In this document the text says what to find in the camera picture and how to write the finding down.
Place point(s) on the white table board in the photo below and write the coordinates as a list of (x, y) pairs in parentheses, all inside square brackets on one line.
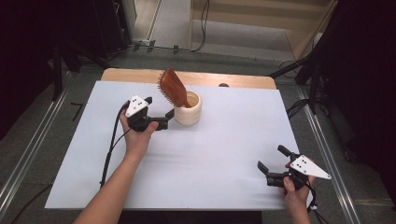
[(202, 155)]

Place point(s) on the person's left hand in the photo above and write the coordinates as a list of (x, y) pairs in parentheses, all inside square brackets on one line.
[(137, 143)]

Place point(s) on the light wooden table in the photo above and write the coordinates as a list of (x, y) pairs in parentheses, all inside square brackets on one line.
[(130, 75)]

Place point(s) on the light wooden shelf unit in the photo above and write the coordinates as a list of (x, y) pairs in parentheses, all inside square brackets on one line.
[(249, 15)]

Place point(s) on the brown wooden hairbrush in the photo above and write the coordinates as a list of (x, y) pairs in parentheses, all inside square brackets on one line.
[(172, 87)]

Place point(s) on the person's right hand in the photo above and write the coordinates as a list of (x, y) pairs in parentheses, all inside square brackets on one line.
[(297, 200)]

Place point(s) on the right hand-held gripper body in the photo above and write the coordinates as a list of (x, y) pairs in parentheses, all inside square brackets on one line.
[(308, 168)]

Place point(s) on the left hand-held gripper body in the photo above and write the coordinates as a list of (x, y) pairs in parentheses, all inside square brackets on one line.
[(136, 105)]

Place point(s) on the metal floor rail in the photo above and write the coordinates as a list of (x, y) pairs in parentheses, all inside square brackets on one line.
[(34, 143), (327, 155)]

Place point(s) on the dark round table grommet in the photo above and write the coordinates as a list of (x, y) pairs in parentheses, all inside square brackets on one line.
[(223, 84)]

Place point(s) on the dark curtain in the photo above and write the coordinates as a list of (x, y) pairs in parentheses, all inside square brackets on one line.
[(21, 46), (364, 77)]

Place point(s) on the black metal stand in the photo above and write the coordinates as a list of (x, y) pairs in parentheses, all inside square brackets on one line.
[(313, 81), (57, 71)]

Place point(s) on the black cabinet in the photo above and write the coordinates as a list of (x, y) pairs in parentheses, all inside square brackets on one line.
[(112, 28)]

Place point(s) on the white power strip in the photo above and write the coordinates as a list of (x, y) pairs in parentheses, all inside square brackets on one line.
[(140, 41)]

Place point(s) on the cream ribbed wooden cup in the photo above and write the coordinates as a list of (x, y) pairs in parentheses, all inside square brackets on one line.
[(188, 116)]

